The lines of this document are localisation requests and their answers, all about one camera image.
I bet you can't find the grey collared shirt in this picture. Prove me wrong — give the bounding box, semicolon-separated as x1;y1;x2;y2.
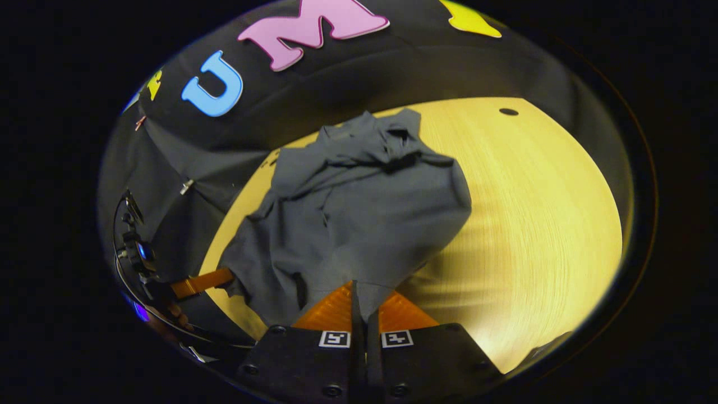
217;108;473;329

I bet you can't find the black backdrop cloth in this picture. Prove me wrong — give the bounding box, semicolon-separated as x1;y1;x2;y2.
97;0;638;344

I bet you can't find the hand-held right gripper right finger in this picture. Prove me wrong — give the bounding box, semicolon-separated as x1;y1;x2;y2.
365;289;504;402

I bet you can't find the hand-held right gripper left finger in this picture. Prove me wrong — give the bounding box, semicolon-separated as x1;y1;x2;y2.
236;280;363;402

